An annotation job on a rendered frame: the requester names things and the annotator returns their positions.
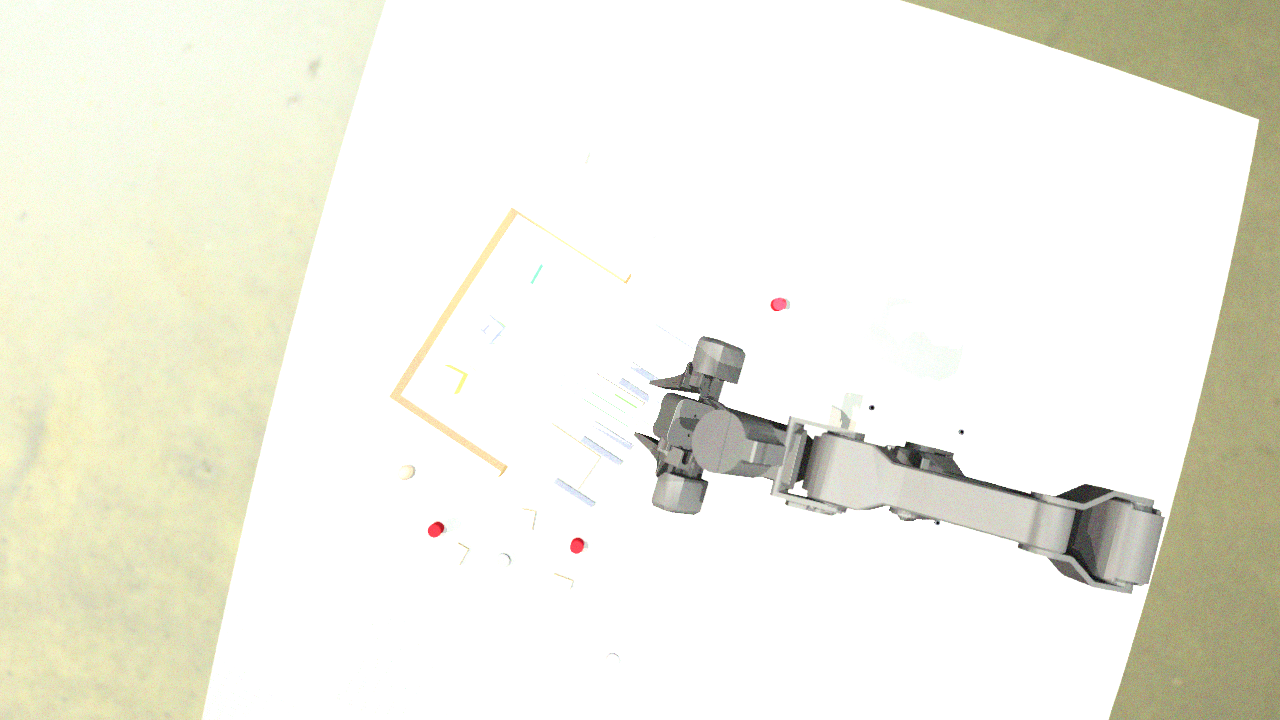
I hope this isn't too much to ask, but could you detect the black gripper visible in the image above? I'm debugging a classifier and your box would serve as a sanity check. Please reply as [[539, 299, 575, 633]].
[[634, 336, 748, 515]]

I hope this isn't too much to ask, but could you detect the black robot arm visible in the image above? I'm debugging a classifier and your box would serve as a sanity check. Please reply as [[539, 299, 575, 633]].
[[653, 392, 1165, 594]]

